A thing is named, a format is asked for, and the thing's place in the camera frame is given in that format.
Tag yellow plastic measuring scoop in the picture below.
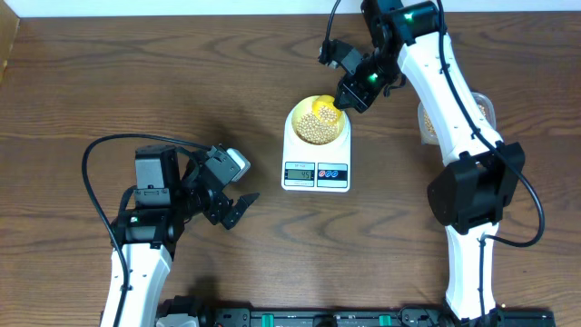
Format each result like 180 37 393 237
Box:
312 95 342 125

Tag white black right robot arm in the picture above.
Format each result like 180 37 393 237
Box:
319 1 525 326

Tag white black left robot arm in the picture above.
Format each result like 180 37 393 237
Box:
100 144 259 326

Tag pale yellow plastic bowl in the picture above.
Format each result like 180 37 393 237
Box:
290 95 347 145

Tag soybeans in bowl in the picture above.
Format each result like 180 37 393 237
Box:
296 113 338 144

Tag white digital kitchen scale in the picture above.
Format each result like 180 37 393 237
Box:
281 105 351 193

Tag clear plastic container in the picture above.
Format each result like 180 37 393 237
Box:
417 91 497 146

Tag brown cardboard board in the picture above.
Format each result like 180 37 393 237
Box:
0 0 20 77

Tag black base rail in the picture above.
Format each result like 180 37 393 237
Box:
156 294 557 327

